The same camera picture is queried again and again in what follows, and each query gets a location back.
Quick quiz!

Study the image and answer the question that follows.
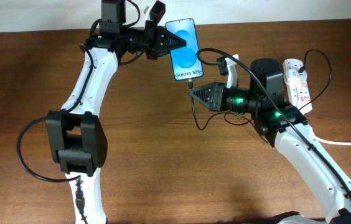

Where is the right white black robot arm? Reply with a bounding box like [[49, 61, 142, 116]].
[[189, 57, 351, 223]]

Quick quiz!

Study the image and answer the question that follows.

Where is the white power strip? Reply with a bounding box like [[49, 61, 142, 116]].
[[283, 58, 312, 114]]

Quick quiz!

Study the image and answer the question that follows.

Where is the white USB charger plug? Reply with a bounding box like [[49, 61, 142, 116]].
[[284, 69, 307, 85]]

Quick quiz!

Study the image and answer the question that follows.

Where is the black USB charging cable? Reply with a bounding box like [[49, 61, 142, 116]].
[[187, 49, 334, 131]]

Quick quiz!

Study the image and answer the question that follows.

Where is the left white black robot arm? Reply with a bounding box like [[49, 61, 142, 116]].
[[46, 1, 186, 223]]

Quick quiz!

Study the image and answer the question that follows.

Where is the blue screen Galaxy smartphone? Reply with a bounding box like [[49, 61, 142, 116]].
[[166, 18, 204, 81]]

